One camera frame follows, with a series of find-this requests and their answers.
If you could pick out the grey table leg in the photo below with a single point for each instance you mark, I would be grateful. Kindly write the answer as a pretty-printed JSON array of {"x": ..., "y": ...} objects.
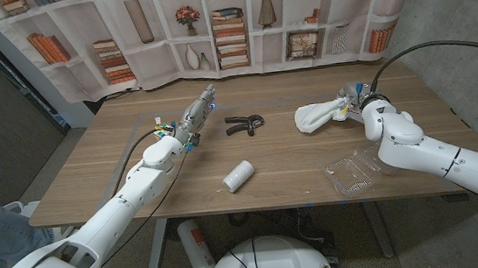
[{"x": 380, "y": 230}]

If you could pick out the white chair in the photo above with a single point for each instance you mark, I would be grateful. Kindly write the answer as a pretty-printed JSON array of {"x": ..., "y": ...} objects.
[{"x": 28, "y": 209}]

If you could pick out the black spring clamp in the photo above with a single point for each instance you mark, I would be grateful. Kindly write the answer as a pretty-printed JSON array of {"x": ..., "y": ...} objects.
[{"x": 252, "y": 123}]

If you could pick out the white roll with orange label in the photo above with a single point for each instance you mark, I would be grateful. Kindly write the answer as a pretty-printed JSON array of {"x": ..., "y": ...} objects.
[{"x": 195, "y": 248}]

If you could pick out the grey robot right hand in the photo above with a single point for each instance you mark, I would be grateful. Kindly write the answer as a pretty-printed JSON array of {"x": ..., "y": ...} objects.
[{"x": 354, "y": 96}]

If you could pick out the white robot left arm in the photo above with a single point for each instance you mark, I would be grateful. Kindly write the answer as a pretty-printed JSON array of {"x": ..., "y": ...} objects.
[{"x": 115, "y": 216}]

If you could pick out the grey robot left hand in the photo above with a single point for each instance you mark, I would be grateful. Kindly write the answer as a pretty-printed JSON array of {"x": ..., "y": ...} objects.
[{"x": 195, "y": 114}]

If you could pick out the printed bookshelf backdrop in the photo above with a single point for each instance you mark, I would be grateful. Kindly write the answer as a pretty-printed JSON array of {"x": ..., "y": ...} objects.
[{"x": 149, "y": 68}]

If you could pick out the white cloth napkin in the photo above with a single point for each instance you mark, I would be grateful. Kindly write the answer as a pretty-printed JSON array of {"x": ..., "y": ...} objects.
[{"x": 314, "y": 115}]

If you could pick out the white table leg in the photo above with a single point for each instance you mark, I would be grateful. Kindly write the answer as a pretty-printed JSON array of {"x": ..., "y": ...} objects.
[{"x": 157, "y": 247}]

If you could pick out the white thread spool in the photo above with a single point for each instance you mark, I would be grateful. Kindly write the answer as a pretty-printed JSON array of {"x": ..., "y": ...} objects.
[{"x": 238, "y": 176}]

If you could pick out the white robot torso base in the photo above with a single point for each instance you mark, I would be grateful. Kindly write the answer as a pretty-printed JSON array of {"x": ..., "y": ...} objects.
[{"x": 277, "y": 258}]

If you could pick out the clear plastic clamshell container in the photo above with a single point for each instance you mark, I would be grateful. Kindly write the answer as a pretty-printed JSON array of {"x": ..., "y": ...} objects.
[{"x": 350, "y": 176}]

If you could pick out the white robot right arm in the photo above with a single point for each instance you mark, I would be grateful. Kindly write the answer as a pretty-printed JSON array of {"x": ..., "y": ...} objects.
[{"x": 425, "y": 151}]

